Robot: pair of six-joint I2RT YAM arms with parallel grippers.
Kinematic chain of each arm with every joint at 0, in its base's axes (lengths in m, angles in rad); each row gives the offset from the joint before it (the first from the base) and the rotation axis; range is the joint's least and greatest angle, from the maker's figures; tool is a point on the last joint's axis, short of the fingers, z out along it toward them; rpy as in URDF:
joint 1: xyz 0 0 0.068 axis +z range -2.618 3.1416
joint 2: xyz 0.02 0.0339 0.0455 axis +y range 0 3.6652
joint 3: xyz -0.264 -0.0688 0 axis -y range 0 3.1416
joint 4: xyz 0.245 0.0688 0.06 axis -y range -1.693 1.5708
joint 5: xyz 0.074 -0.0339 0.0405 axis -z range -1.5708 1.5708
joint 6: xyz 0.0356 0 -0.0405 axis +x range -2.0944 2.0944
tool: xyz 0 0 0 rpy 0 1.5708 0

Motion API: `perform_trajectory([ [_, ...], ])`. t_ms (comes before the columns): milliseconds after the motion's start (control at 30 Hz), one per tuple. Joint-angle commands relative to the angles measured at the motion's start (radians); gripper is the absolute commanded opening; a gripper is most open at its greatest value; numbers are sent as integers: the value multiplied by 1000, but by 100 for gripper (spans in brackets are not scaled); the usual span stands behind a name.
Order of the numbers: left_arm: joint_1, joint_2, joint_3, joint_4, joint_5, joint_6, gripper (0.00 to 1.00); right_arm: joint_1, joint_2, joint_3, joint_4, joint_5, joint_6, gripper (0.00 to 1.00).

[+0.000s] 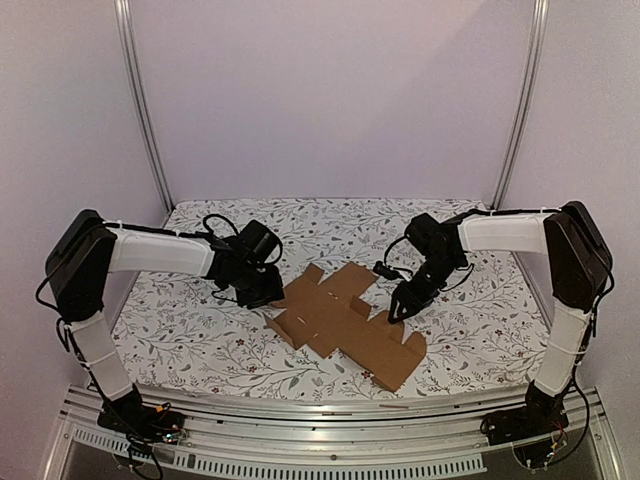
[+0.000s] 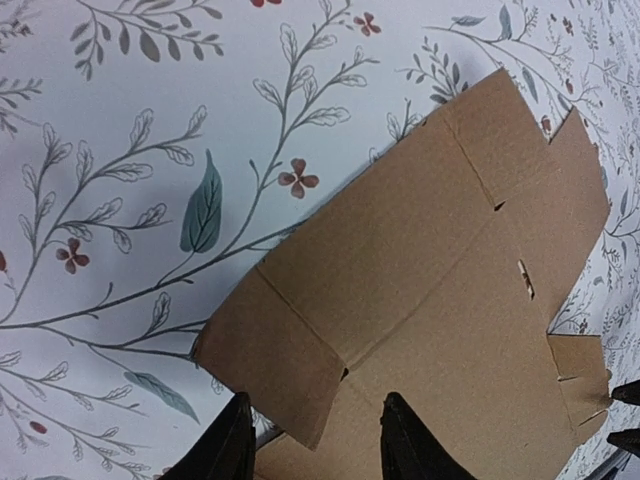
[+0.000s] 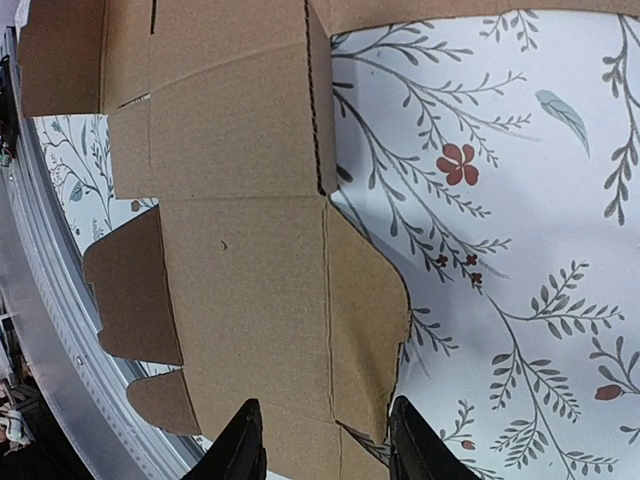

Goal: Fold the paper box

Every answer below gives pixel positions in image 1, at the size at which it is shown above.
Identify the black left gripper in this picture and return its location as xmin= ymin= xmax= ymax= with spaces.
xmin=233 ymin=263 xmax=284 ymax=309

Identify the brown cardboard box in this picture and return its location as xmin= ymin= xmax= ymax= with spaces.
xmin=266 ymin=262 xmax=427 ymax=392

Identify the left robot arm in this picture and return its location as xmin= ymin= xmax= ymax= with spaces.
xmin=34 ymin=209 xmax=284 ymax=434

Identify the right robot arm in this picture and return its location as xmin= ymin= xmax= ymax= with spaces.
xmin=388 ymin=200 xmax=615 ymax=398

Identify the floral patterned table cloth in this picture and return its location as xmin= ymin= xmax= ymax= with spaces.
xmin=112 ymin=198 xmax=548 ymax=402

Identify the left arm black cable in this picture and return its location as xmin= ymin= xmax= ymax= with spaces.
xmin=199 ymin=213 xmax=241 ymax=246

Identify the aluminium front rail base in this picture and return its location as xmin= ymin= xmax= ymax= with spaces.
xmin=42 ymin=384 xmax=626 ymax=480

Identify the aluminium frame post right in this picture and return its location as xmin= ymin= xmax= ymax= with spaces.
xmin=489 ymin=0 xmax=549 ymax=209

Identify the aluminium frame post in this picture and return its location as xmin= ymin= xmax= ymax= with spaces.
xmin=114 ymin=0 xmax=175 ymax=214
xmin=489 ymin=0 xmax=549 ymax=209

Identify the aluminium frame post left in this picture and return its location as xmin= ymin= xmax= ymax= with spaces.
xmin=114 ymin=0 xmax=175 ymax=214

